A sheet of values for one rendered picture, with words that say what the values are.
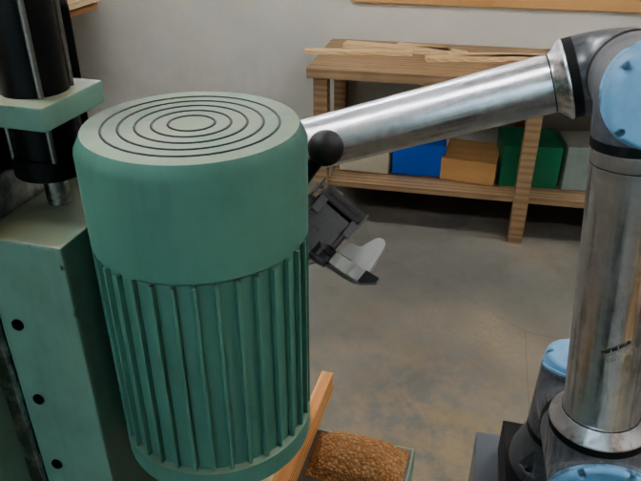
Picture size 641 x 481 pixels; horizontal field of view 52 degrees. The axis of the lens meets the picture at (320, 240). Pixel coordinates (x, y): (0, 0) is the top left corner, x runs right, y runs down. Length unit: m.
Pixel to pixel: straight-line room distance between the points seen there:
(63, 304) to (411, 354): 2.18
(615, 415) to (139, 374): 0.73
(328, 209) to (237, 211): 0.34
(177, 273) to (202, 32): 3.64
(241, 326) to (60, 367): 0.19
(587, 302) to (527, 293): 2.14
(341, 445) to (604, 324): 0.41
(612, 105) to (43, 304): 0.64
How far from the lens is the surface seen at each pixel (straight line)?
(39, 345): 0.62
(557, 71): 0.99
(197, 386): 0.54
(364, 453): 1.00
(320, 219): 0.78
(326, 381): 1.10
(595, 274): 0.96
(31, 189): 0.63
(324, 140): 0.62
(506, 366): 2.68
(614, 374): 1.03
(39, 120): 0.54
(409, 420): 2.39
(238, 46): 4.02
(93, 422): 0.65
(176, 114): 0.54
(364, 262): 0.74
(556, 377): 1.26
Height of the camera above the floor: 1.67
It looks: 29 degrees down
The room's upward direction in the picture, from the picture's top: straight up
